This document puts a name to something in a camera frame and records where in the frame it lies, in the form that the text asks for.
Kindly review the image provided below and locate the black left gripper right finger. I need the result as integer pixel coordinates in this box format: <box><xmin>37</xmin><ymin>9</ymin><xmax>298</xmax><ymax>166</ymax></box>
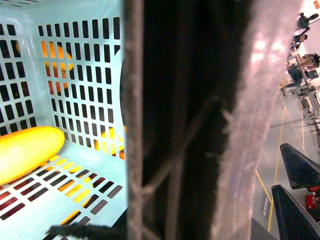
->
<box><xmin>280</xmin><ymin>143</ymin><xmax>320</xmax><ymax>190</ymax></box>

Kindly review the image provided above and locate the yellow mango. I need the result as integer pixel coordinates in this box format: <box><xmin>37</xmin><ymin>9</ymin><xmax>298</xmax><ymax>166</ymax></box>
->
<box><xmin>0</xmin><ymin>126</ymin><xmax>65</xmax><ymax>185</ymax></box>

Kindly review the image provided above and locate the light blue plastic basket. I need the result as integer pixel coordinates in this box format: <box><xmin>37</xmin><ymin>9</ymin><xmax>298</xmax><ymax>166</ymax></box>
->
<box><xmin>0</xmin><ymin>0</ymin><xmax>128</xmax><ymax>240</ymax></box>

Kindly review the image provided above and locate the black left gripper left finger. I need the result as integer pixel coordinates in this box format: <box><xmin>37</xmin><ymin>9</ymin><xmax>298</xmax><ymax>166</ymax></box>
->
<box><xmin>271</xmin><ymin>184</ymin><xmax>320</xmax><ymax>240</ymax></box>

